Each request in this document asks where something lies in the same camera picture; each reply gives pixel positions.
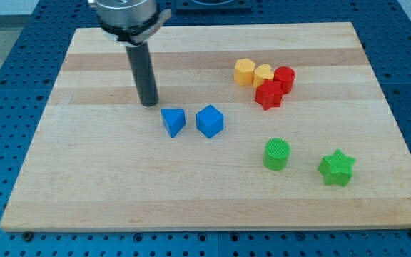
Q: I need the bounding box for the red cylinder block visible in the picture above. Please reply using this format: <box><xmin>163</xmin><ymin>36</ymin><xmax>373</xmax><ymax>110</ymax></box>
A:
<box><xmin>273</xmin><ymin>66</ymin><xmax>295</xmax><ymax>94</ymax></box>

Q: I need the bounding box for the blue cube block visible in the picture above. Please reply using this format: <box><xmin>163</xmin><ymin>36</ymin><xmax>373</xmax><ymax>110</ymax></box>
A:
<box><xmin>196</xmin><ymin>104</ymin><xmax>224</xmax><ymax>138</ymax></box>

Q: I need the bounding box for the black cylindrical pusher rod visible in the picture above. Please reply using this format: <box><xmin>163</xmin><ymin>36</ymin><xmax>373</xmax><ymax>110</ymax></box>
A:
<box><xmin>126</xmin><ymin>42</ymin><xmax>159</xmax><ymax>107</ymax></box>

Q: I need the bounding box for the red star block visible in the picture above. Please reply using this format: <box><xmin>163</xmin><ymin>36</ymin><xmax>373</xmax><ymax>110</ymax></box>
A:
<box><xmin>255</xmin><ymin>79</ymin><xmax>283</xmax><ymax>110</ymax></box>

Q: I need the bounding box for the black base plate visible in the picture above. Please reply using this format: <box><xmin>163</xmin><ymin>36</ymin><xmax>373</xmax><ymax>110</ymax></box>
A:
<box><xmin>176</xmin><ymin>0</ymin><xmax>252</xmax><ymax>11</ymax></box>

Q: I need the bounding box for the yellow heart block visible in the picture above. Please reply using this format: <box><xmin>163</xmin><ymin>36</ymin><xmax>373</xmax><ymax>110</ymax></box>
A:
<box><xmin>253</xmin><ymin>64</ymin><xmax>274</xmax><ymax>89</ymax></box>

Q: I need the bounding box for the green star block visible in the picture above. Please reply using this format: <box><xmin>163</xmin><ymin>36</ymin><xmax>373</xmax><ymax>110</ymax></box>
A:
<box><xmin>318</xmin><ymin>149</ymin><xmax>356</xmax><ymax>187</ymax></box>

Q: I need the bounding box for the blue triangle block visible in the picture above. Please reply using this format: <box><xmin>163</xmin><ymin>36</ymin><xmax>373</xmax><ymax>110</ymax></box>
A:
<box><xmin>161</xmin><ymin>109</ymin><xmax>186</xmax><ymax>138</ymax></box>

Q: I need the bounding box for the yellow hexagon block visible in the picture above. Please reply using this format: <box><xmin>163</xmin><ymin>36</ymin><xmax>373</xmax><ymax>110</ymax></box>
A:
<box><xmin>233</xmin><ymin>58</ymin><xmax>255</xmax><ymax>86</ymax></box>

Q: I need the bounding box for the wooden board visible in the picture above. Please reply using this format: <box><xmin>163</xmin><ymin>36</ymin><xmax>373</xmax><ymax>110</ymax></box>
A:
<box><xmin>0</xmin><ymin>22</ymin><xmax>411</xmax><ymax>232</ymax></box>

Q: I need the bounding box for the green cylinder block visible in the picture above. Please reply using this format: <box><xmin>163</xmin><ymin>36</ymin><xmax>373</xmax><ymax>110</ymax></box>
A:
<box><xmin>263</xmin><ymin>138</ymin><xmax>291</xmax><ymax>171</ymax></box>

